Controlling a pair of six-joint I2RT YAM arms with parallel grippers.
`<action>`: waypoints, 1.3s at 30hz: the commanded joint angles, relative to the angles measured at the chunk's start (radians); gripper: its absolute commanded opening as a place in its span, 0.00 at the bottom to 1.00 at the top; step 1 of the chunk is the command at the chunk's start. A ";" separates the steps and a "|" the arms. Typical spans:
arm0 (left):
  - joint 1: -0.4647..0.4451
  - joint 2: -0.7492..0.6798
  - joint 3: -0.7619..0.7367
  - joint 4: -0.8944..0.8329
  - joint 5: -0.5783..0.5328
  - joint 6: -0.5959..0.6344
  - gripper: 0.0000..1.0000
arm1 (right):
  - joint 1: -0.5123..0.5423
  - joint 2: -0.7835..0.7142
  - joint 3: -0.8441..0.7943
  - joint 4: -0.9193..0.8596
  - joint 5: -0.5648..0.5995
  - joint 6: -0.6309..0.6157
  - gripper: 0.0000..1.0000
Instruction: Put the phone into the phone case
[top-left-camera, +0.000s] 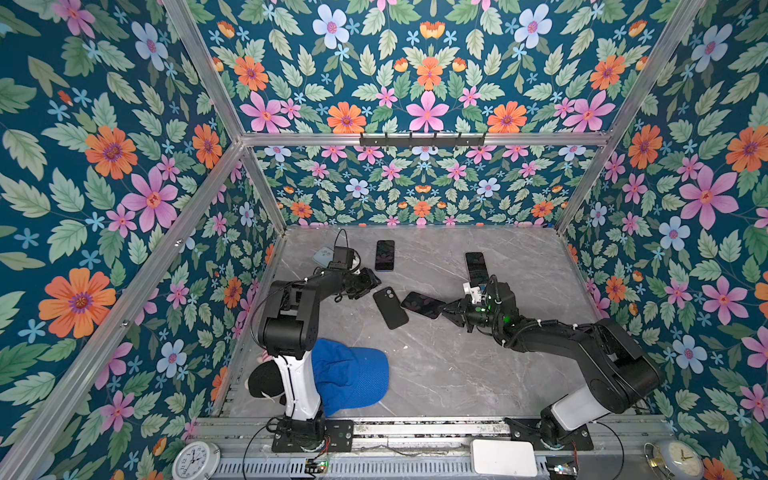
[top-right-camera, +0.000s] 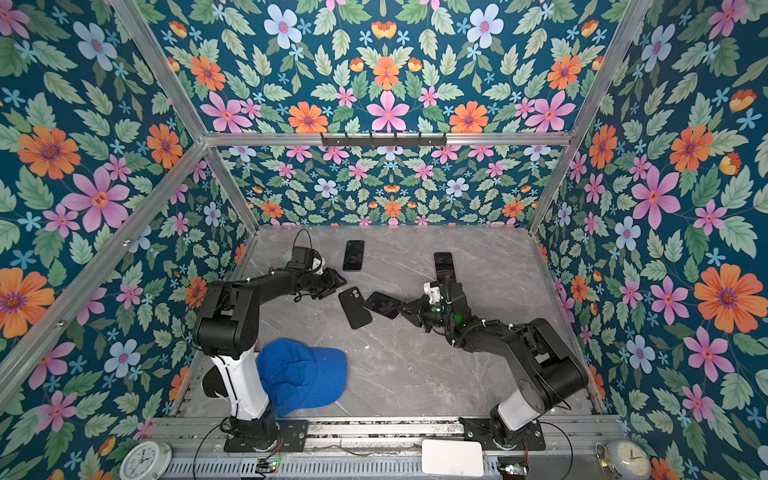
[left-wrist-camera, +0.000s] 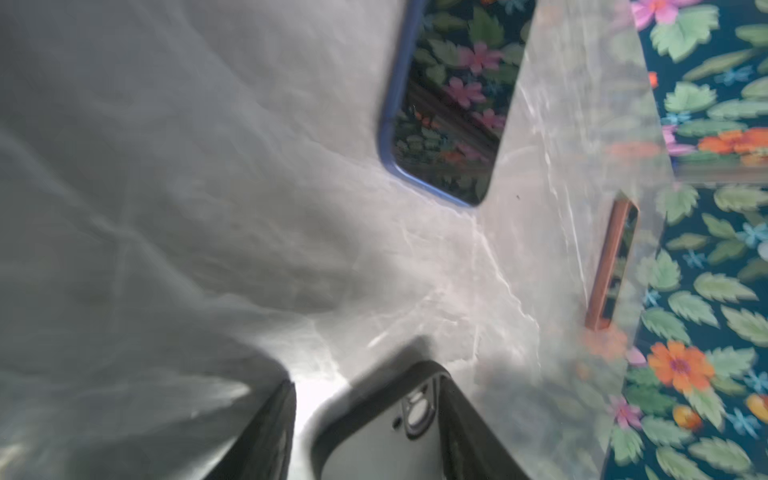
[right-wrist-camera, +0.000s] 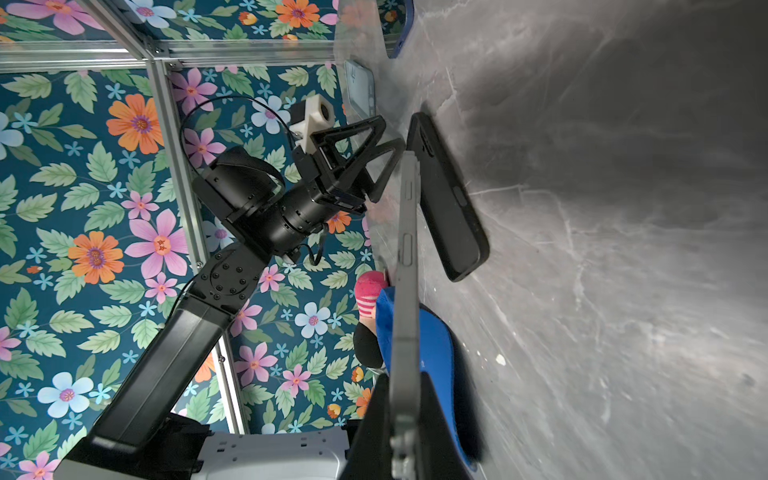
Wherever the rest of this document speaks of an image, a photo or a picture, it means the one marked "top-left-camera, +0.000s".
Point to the black hook rail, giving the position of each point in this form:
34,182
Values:
409,140

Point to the light blue phone case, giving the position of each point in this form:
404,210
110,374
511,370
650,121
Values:
323,257

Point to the pink-edged smartphone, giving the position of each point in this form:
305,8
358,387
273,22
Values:
477,269

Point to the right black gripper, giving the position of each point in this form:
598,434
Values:
461,315

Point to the blue baseball cap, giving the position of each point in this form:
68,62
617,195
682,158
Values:
349,377

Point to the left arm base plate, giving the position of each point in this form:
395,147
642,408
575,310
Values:
313,437

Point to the blue-edged smartphone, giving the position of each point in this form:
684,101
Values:
385,255

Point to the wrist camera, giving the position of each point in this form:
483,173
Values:
475,292
343,258

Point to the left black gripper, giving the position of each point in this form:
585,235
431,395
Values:
368,282

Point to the silver-edged smartphone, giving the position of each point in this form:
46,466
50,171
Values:
423,305

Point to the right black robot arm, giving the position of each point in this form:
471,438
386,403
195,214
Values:
617,371

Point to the white rectangular box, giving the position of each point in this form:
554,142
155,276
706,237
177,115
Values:
503,458

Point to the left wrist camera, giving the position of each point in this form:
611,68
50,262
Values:
343,258

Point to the silver alarm clock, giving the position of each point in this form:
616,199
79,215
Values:
674,460

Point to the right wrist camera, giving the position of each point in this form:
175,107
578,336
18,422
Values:
475,292

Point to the white wall clock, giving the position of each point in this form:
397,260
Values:
198,460

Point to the black phone case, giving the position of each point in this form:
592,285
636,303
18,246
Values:
390,308

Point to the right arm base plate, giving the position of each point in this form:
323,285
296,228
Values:
576,435

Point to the black plush toy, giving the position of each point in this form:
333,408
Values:
265,382

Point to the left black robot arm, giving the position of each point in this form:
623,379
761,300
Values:
289,325

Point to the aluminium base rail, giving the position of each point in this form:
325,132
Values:
426,448

